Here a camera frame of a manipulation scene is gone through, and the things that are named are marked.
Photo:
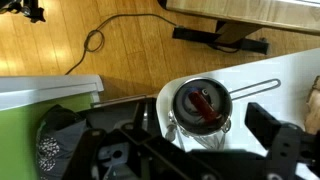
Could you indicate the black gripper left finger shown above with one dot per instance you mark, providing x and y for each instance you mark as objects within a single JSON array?
[{"x": 90, "y": 150}]

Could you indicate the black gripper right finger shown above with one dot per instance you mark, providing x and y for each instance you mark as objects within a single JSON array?
[{"x": 266, "y": 126}]

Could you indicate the brown wood slab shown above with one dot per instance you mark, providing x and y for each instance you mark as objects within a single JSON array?
[{"x": 314, "y": 106}]

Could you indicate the dark red cylindrical object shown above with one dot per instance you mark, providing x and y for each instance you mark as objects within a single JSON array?
[{"x": 204, "y": 106}]

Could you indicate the black bench base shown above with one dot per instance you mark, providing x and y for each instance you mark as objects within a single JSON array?
[{"x": 200, "y": 35}]

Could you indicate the light wooden bench top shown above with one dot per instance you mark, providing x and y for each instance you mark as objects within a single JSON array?
[{"x": 246, "y": 13}]

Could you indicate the black tripod stand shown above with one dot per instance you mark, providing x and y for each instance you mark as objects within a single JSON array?
[{"x": 31, "y": 11}]

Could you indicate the white door frame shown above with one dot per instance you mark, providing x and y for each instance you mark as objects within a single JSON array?
[{"x": 46, "y": 88}]

